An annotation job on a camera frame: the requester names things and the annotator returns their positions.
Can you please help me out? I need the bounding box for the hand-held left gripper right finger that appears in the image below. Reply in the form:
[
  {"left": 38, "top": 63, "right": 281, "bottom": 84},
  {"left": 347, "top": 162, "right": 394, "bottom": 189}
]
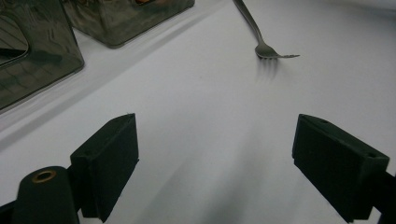
[{"left": 291, "top": 113, "right": 390, "bottom": 224}]

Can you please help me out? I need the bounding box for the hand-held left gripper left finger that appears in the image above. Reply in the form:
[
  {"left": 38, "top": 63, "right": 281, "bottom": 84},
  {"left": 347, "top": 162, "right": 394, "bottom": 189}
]
[{"left": 69, "top": 113, "right": 140, "bottom": 223}]

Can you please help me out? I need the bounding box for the smoky clear plastic bin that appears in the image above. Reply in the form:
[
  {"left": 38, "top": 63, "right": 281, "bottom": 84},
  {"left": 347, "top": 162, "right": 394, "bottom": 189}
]
[
  {"left": 0, "top": 0, "right": 86, "bottom": 112},
  {"left": 61, "top": 0, "right": 196, "bottom": 49}
]

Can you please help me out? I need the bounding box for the metal fork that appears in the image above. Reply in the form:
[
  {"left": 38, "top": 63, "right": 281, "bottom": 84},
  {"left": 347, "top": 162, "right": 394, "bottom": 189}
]
[{"left": 233, "top": 0, "right": 301, "bottom": 60}]

